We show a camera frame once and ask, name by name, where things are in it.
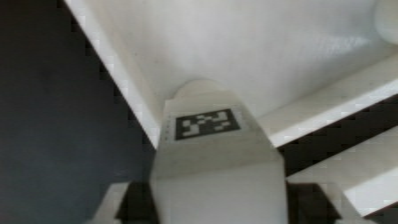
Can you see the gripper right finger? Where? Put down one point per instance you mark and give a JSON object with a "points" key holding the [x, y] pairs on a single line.
{"points": [[319, 205]]}

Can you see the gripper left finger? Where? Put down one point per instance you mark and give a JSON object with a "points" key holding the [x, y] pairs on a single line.
{"points": [[127, 206]]}

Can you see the white table leg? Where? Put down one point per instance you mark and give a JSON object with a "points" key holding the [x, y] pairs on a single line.
{"points": [[218, 176]]}

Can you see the white square table top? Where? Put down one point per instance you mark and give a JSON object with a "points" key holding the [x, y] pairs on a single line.
{"points": [[291, 51]]}

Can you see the white front barrier wall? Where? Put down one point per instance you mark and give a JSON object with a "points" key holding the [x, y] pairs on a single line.
{"points": [[362, 172]]}

